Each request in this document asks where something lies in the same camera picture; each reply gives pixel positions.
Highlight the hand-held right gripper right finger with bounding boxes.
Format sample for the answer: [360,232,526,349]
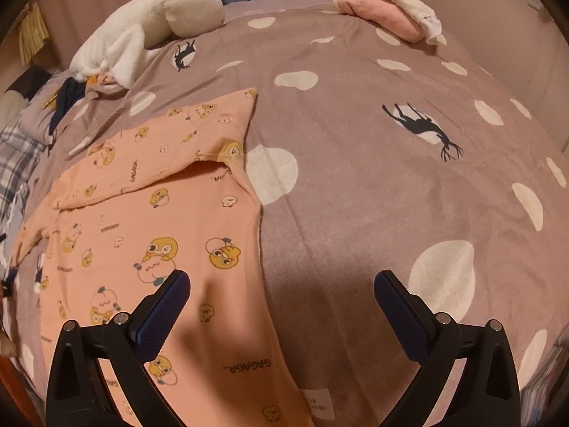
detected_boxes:
[374,269,521,427]

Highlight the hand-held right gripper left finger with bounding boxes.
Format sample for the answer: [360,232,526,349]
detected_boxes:
[46,269,191,427]

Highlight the pink cartoon print garment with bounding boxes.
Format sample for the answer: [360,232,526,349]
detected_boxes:
[8,89,318,427]

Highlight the mauve dotted deer bed cover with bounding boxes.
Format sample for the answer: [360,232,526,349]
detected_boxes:
[9,0,569,427]

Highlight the stack of books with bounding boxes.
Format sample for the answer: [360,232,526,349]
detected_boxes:
[520,342,566,410]

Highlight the plaid pillow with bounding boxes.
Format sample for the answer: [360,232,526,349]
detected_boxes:
[0,125,49,250]

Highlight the navy cloth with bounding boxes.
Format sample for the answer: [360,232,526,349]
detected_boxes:
[49,75,96,143]

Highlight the white plush blanket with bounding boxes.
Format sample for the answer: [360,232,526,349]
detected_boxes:
[70,0,224,87]

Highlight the folded pink garment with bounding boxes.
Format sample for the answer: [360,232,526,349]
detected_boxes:
[334,0,424,43]

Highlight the yellow ribbed item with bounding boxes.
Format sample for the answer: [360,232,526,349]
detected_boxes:
[18,4,50,62]

